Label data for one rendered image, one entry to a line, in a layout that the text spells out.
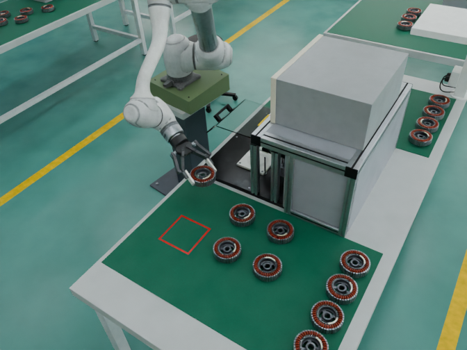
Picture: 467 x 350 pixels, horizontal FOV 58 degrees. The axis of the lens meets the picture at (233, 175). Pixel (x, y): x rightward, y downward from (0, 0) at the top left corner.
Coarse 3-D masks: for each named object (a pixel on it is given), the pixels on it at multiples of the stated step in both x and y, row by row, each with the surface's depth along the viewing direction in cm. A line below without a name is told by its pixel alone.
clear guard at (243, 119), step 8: (240, 104) 194; (248, 104) 193; (256, 104) 193; (232, 112) 189; (240, 112) 188; (248, 112) 188; (256, 112) 188; (264, 112) 188; (224, 120) 185; (232, 120) 184; (240, 120) 184; (248, 120) 184; (256, 120) 184; (224, 128) 180; (232, 128) 180; (240, 128) 180; (248, 128) 179; (248, 136) 175
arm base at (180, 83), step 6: (192, 72) 253; (162, 78) 254; (168, 78) 250; (174, 78) 248; (180, 78) 247; (186, 78) 249; (192, 78) 253; (198, 78) 255; (168, 84) 248; (174, 84) 249; (180, 84) 249; (186, 84) 250; (180, 90) 248
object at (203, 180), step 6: (198, 168) 185; (204, 168) 185; (210, 168) 184; (192, 174) 181; (198, 174) 185; (204, 174) 184; (210, 174) 181; (198, 180) 179; (204, 180) 179; (210, 180) 179; (198, 186) 180; (204, 186) 180
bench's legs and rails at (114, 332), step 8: (96, 312) 175; (104, 320) 175; (104, 328) 184; (112, 328) 181; (120, 328) 187; (112, 336) 184; (120, 336) 189; (112, 344) 194; (120, 344) 191; (128, 344) 197
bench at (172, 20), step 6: (120, 0) 516; (120, 6) 523; (126, 12) 524; (132, 12) 518; (186, 12) 509; (126, 18) 534; (174, 18) 498; (180, 18) 502; (126, 24) 537; (174, 24) 497; (174, 30) 500
